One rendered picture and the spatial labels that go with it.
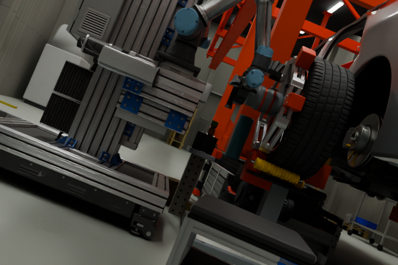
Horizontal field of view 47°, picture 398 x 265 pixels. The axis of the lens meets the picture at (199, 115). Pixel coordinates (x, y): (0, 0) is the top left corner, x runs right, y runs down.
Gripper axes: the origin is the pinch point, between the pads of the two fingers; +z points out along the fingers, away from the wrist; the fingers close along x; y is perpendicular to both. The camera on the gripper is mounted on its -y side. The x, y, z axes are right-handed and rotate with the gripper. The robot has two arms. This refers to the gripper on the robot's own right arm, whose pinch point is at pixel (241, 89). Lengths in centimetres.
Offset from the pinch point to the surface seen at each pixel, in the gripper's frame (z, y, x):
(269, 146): 2.2, -21.4, -24.8
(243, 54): 250, 73, -14
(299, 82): -10.0, 13.1, -24.3
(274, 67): -3.7, 16.3, -10.7
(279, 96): 11.3, 6.0, -21.4
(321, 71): -8.6, 22.8, -32.5
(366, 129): 9, 7, -72
